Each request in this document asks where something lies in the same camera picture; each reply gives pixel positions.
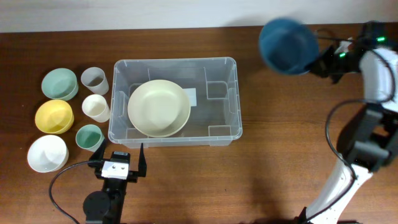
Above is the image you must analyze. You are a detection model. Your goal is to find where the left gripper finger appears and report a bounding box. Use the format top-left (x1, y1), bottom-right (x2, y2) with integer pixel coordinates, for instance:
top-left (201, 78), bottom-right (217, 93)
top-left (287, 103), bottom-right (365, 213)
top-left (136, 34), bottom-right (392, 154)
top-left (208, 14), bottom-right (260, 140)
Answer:
top-left (90, 139), bottom-right (106, 161)
top-left (138, 143), bottom-right (147, 177)

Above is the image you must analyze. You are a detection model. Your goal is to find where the blue plate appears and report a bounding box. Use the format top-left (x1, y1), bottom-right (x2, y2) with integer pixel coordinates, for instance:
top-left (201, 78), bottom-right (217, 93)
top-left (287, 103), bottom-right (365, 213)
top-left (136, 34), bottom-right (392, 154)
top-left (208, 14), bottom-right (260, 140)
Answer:
top-left (258, 17), bottom-right (319, 75)

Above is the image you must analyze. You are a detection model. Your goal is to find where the beige plate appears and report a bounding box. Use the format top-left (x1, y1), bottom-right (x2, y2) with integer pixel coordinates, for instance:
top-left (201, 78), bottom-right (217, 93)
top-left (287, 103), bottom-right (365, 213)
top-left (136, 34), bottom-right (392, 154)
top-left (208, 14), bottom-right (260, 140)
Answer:
top-left (127, 80), bottom-right (191, 121)

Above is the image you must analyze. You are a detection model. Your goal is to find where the yellow bowl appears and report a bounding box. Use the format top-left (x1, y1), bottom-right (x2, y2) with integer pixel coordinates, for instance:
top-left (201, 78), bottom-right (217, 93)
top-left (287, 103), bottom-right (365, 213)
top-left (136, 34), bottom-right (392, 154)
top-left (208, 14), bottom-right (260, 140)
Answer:
top-left (35, 100), bottom-right (74, 134)

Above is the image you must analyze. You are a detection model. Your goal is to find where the cream plate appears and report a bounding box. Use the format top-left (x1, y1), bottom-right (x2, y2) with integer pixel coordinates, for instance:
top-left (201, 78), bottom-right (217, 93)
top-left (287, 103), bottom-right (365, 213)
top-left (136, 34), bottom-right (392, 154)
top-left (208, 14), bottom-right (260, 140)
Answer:
top-left (131, 112), bottom-right (191, 138)

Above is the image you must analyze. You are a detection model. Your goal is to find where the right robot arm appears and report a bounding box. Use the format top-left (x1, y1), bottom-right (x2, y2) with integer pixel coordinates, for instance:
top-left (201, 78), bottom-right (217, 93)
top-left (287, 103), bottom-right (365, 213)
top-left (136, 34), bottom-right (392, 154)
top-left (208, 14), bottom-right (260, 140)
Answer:
top-left (296, 21), bottom-right (397, 223)

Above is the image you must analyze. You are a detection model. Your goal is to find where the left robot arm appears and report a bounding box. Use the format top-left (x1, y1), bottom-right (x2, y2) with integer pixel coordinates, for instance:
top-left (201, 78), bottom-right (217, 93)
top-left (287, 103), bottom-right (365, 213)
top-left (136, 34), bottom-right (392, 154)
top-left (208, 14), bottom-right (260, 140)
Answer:
top-left (83, 140), bottom-right (147, 223)

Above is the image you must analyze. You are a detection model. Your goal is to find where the green cup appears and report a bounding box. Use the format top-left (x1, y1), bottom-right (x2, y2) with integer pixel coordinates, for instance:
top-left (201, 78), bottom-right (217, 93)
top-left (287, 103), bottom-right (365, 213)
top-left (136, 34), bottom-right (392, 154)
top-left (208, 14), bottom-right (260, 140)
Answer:
top-left (75, 124), bottom-right (104, 152)

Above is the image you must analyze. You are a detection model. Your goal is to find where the cream cup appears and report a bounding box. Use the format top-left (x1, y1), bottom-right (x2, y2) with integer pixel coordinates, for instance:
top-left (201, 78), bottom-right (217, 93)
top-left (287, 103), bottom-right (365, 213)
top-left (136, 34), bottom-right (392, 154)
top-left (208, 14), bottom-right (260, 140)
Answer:
top-left (81, 94), bottom-right (110, 123)

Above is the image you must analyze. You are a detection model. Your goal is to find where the white bowl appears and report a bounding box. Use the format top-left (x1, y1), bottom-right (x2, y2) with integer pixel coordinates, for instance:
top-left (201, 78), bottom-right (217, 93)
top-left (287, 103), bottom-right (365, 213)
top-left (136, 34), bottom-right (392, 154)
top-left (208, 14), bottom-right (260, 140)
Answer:
top-left (27, 135), bottom-right (69, 173)

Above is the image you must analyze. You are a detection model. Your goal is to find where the clear plastic storage bin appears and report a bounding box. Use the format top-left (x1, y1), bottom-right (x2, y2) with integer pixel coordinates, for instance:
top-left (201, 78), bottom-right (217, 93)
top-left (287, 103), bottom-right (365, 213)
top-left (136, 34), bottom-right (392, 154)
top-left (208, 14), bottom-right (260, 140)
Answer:
top-left (108, 57), bottom-right (243, 149)

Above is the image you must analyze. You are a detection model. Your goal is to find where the grey cup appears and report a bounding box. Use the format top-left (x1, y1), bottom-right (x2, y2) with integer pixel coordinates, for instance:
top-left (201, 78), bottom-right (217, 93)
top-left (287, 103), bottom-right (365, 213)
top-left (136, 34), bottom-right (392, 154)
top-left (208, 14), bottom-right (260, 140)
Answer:
top-left (81, 67), bottom-right (109, 95)

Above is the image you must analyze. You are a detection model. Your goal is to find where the green bowl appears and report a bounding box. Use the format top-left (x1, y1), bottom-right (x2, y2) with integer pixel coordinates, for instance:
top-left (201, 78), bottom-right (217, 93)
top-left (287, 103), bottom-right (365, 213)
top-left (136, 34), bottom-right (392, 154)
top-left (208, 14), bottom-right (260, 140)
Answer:
top-left (41, 68), bottom-right (78, 101)

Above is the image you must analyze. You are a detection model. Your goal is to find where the white label in bin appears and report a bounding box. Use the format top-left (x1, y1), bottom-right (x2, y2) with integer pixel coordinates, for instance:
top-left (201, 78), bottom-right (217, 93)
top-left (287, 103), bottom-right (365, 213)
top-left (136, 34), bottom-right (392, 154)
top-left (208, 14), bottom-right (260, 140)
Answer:
top-left (183, 88), bottom-right (197, 107)

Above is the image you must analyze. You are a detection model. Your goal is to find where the right black cable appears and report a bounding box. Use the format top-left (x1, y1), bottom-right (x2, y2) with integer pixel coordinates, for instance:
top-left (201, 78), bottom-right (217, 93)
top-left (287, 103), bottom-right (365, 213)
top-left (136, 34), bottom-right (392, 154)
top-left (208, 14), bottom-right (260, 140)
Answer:
top-left (303, 27), bottom-right (397, 224)

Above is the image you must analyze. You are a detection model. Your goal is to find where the black cable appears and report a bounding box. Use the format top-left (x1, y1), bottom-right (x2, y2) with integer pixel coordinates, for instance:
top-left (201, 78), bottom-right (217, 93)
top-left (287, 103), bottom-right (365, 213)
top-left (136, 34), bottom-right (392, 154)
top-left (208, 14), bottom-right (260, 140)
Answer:
top-left (303, 27), bottom-right (397, 224)
top-left (49, 161), bottom-right (94, 224)

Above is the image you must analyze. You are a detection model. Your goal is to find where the left black cable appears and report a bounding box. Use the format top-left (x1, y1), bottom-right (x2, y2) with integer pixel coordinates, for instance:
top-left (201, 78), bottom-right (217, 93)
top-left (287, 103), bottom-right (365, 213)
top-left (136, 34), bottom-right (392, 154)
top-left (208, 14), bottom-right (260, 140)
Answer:
top-left (49, 161), bottom-right (94, 224)

